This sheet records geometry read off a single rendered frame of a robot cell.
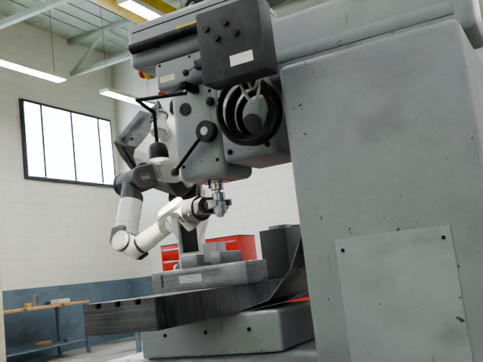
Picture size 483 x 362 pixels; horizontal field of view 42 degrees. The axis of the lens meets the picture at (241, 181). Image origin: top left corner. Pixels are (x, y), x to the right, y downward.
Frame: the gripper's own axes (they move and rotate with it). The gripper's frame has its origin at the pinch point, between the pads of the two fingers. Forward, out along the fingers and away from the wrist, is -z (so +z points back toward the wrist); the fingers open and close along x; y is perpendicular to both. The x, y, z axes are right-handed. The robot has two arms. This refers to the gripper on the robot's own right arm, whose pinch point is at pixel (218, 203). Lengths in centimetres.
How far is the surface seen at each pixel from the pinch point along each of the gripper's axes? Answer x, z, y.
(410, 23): 21, -71, -39
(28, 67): 184, 694, -302
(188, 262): -15.0, -1.0, 18.7
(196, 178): -9.1, -1.6, -8.3
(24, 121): 256, 942, -291
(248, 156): -2.5, -21.8, -11.5
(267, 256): 30.7, 15.2, 18.7
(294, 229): 39.9, 8.5, 9.8
